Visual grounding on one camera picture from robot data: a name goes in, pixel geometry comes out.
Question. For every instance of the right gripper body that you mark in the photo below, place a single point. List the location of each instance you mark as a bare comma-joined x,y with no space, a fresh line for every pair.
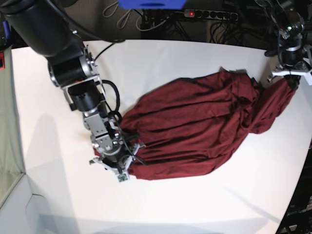
117,159

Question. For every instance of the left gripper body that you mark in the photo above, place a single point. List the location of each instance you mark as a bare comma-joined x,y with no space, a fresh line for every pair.
297,62

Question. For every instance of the dark red t-shirt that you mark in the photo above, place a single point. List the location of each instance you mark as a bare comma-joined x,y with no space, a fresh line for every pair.
191,126

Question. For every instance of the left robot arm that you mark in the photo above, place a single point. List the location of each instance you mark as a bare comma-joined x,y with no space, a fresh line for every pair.
289,26

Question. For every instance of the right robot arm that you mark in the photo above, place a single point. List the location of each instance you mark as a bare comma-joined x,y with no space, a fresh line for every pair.
45,27

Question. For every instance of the black power strip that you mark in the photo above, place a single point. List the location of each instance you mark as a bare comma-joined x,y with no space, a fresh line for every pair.
211,15

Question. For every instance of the red box at left edge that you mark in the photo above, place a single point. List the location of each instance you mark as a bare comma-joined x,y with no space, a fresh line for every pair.
2,61

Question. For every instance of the blue box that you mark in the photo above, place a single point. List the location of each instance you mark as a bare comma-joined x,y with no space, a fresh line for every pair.
152,4

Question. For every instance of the blue handle at left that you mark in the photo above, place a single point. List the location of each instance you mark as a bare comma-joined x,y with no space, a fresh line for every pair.
7,30

